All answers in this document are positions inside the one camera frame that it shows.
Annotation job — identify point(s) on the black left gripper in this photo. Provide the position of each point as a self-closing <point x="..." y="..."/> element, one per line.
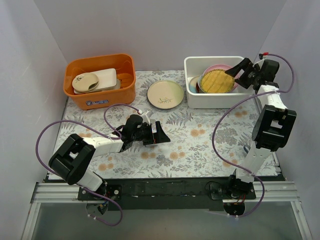
<point x="152" y="133"/>

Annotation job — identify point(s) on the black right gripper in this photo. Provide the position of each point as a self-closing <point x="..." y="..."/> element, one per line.
<point x="248" y="75"/>

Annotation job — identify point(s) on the pink plate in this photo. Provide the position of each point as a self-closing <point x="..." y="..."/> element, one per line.
<point x="222" y="67"/>

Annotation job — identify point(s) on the yellow woven plate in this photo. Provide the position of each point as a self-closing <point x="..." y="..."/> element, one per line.
<point x="217" y="82"/>

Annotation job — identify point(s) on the cream green twig plate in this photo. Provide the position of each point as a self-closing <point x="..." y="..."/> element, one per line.
<point x="165" y="94"/>

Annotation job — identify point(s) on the cream blue tree plate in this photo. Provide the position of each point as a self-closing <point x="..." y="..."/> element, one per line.
<point x="192" y="84"/>

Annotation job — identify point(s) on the light blue plate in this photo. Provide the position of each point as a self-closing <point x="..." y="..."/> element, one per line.
<point x="199" y="83"/>

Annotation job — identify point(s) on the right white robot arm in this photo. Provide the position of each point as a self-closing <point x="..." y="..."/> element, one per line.
<point x="273" y="126"/>

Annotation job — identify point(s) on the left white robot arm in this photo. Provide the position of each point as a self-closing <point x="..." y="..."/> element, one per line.
<point x="71" y="161"/>

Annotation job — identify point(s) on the white plastic bin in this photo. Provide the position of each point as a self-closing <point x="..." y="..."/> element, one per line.
<point x="195" y="66"/>

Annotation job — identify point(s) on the floral patterned table mat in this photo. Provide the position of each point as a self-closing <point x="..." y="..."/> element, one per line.
<point x="203" y="142"/>

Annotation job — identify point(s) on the white rectangular dish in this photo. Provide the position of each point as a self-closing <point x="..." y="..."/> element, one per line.
<point x="107" y="81"/>

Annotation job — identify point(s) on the orange plastic tub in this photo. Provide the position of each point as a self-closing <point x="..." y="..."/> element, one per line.
<point x="125" y="70"/>

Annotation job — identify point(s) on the grey blue clamp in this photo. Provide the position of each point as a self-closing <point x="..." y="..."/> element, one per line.
<point x="246" y="148"/>

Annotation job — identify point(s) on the cream round plate with bird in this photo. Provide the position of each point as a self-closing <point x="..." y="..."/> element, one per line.
<point x="85" y="82"/>

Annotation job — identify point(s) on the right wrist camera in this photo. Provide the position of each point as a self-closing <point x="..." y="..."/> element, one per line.
<point x="261" y="58"/>

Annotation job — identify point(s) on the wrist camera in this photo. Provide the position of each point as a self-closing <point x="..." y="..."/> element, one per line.
<point x="146" y="115"/>
<point x="261" y="58"/>

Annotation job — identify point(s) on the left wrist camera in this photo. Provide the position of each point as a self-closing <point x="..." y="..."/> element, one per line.
<point x="146" y="115"/>

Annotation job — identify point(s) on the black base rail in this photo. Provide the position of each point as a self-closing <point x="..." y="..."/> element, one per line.
<point x="169" y="193"/>

